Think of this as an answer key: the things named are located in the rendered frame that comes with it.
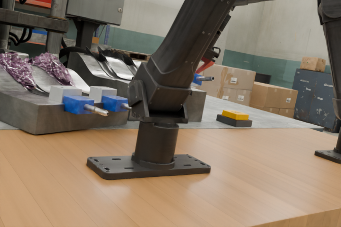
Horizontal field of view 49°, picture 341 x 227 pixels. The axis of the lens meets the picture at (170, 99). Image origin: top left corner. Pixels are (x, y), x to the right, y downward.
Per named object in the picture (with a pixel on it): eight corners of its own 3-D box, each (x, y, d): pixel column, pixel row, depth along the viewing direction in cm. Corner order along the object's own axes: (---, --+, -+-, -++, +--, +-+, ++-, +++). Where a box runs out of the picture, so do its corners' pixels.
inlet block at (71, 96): (114, 126, 70) (118, 99, 70) (96, 129, 66) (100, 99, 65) (66, 111, 77) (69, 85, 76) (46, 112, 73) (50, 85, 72)
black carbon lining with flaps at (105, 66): (176, 93, 109) (182, 61, 108) (132, 89, 99) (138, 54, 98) (114, 75, 135) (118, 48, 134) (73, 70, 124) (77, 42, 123)
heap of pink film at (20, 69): (84, 90, 90) (89, 58, 89) (21, 89, 75) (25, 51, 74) (17, 71, 104) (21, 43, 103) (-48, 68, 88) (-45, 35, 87)
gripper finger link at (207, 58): (172, 67, 106) (189, 38, 104) (189, 74, 111) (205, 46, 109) (184, 78, 101) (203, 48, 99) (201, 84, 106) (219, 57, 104)
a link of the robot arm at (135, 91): (128, 77, 58) (147, 83, 53) (173, 82, 63) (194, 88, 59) (122, 116, 59) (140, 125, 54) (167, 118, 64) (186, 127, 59)
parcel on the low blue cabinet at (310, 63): (325, 73, 781) (328, 59, 778) (314, 71, 764) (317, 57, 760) (308, 70, 817) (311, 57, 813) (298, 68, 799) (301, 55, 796)
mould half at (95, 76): (201, 121, 110) (209, 76, 108) (128, 120, 93) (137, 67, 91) (112, 89, 147) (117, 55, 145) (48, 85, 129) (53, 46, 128)
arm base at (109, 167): (92, 112, 55) (113, 123, 50) (194, 116, 67) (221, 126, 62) (84, 163, 56) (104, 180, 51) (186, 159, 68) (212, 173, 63)
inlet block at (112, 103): (147, 123, 79) (151, 98, 79) (133, 124, 75) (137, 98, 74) (102, 109, 86) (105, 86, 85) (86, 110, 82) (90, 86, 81)
